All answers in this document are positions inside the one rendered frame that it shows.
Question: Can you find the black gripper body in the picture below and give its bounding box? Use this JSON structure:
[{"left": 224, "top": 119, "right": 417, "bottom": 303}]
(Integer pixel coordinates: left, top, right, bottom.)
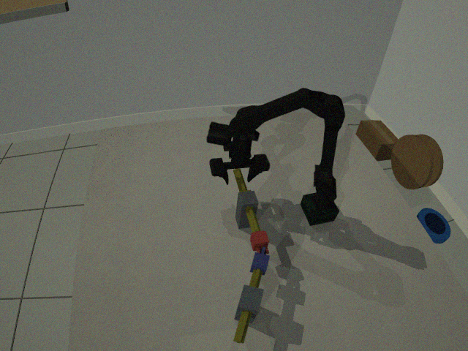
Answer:
[{"left": 209, "top": 144, "right": 270, "bottom": 176}]

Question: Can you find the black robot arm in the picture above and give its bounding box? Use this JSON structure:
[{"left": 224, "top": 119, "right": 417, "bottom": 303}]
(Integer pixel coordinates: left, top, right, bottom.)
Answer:
[{"left": 206, "top": 88, "right": 345, "bottom": 211}]

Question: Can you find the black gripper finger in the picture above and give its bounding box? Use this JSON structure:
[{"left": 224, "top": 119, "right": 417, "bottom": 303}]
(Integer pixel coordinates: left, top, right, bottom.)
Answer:
[
  {"left": 220, "top": 173, "right": 229, "bottom": 185},
  {"left": 247, "top": 166, "right": 262, "bottom": 182}
]

